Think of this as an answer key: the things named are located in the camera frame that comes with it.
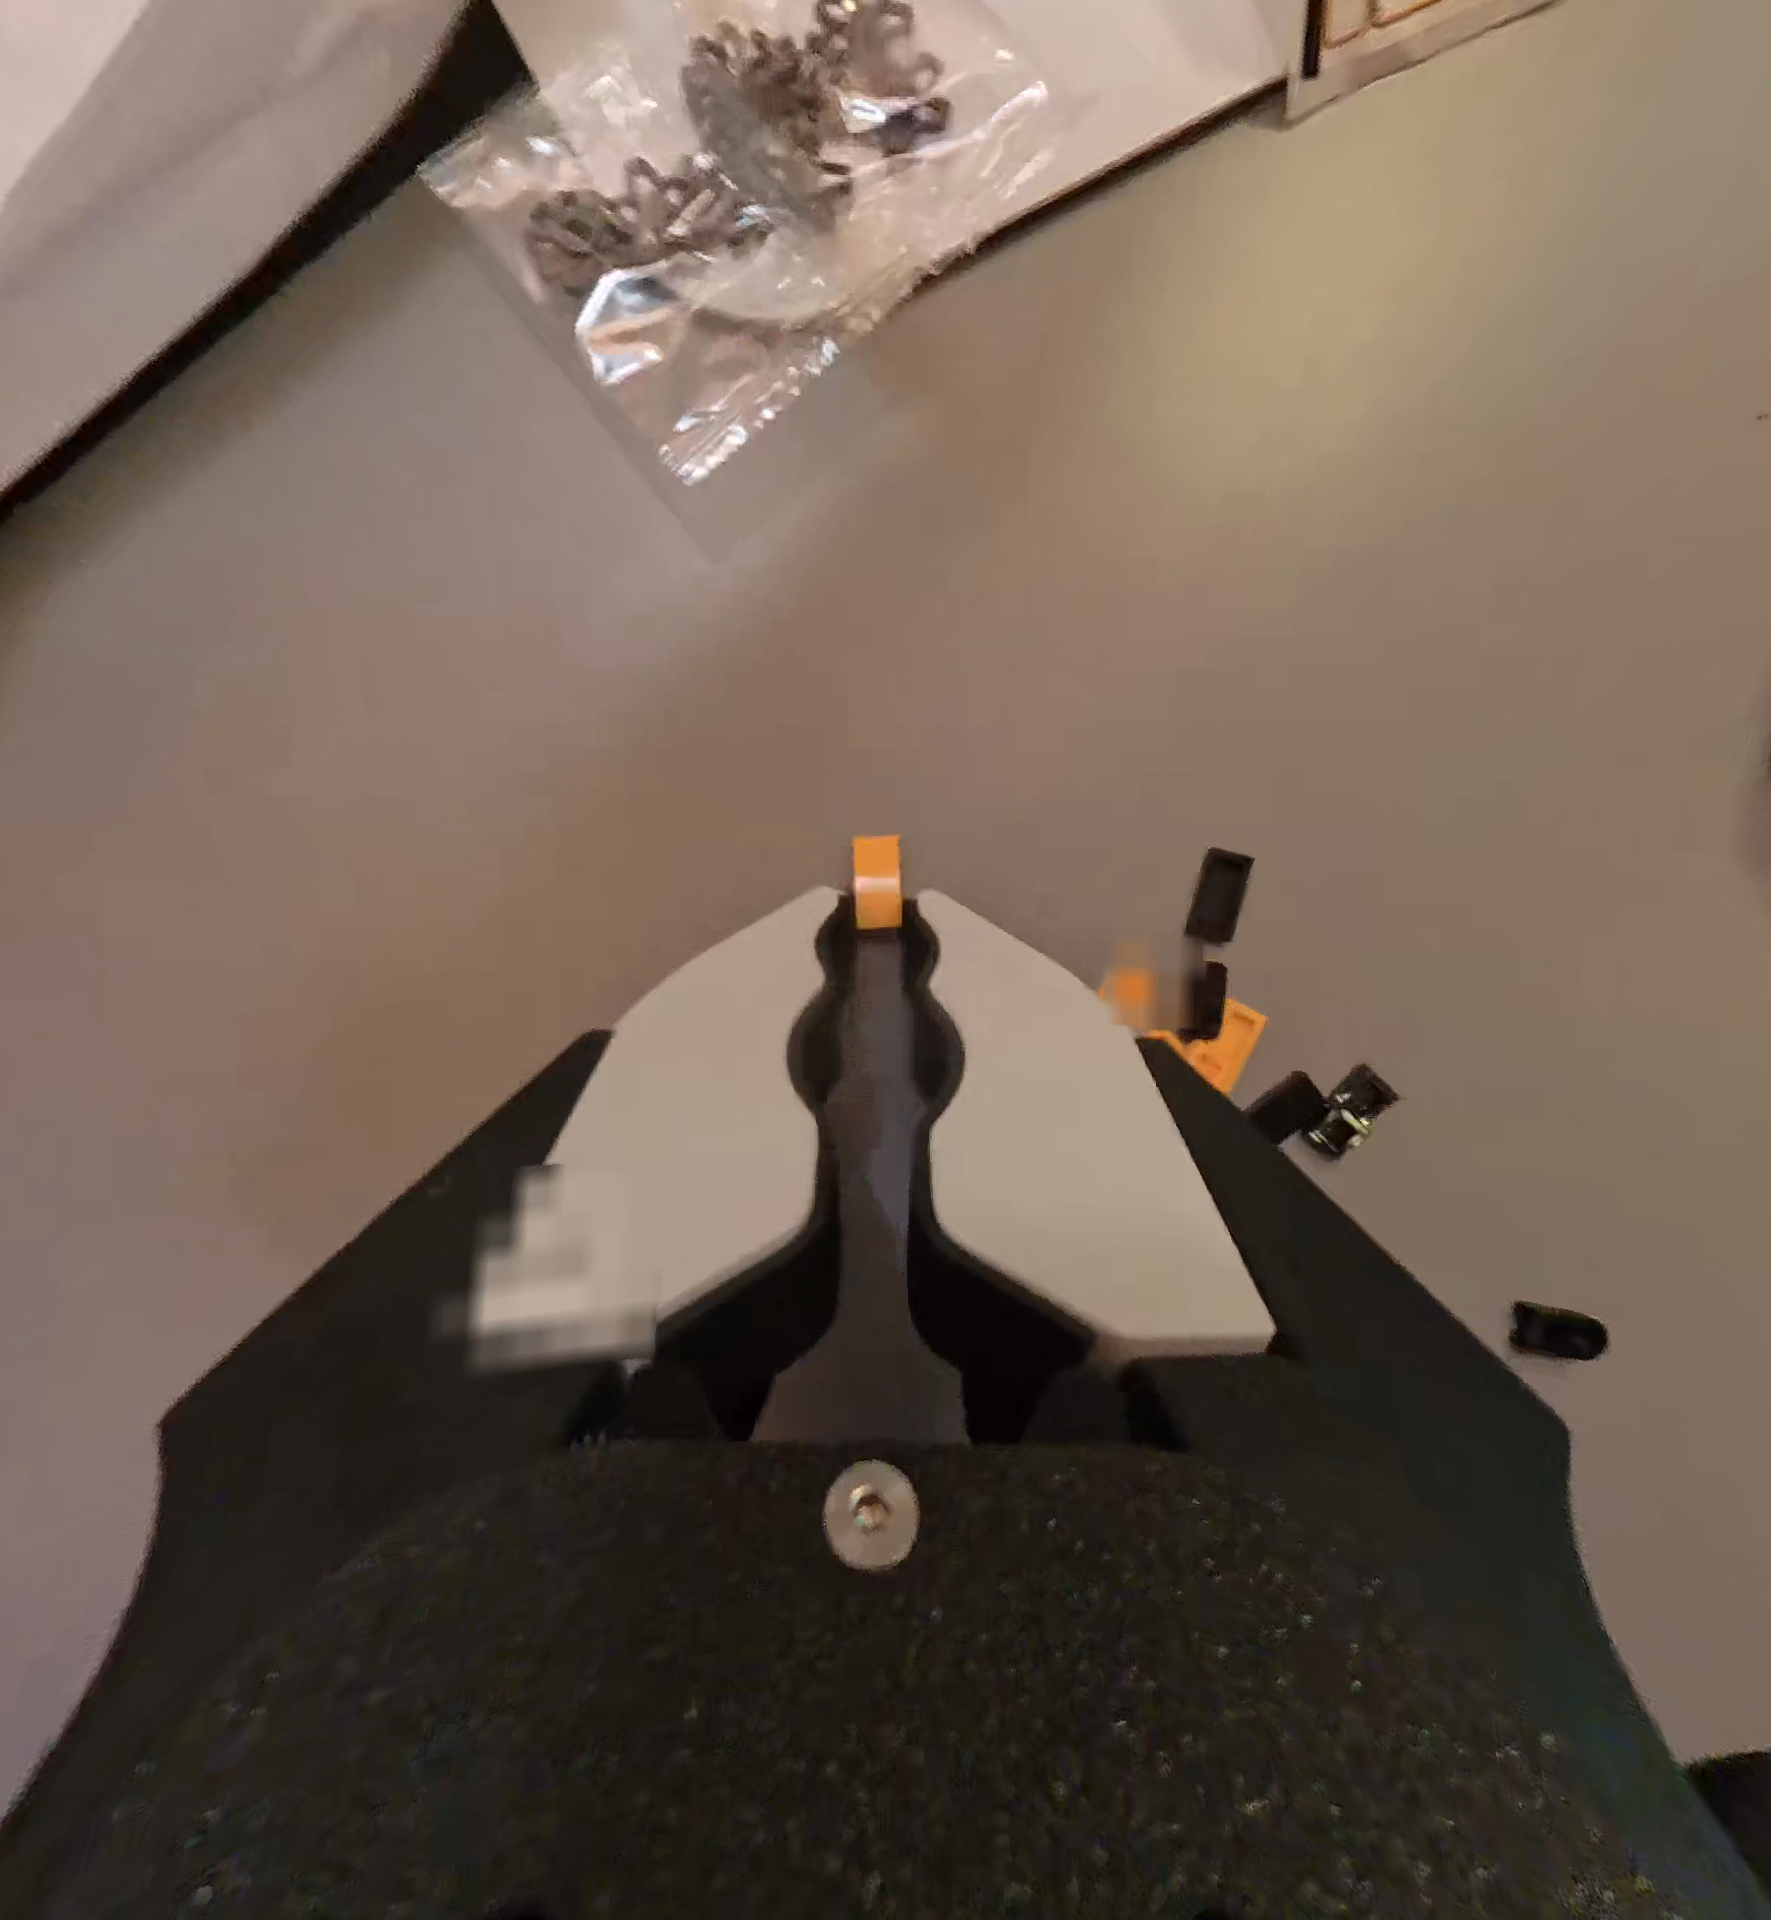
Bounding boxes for scattered loose lego bricks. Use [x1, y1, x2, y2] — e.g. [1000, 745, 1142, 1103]
[1095, 846, 1609, 1364]

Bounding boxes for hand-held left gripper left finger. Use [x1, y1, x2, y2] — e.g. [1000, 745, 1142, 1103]
[543, 885, 849, 1328]

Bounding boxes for clear plastic parts bag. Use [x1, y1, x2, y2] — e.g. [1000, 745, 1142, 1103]
[420, 0, 1054, 490]

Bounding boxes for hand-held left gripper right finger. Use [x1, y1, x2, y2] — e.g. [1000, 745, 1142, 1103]
[903, 887, 1279, 1364]

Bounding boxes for lego sticker sheet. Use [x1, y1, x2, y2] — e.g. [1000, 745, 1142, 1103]
[1281, 0, 1565, 124]

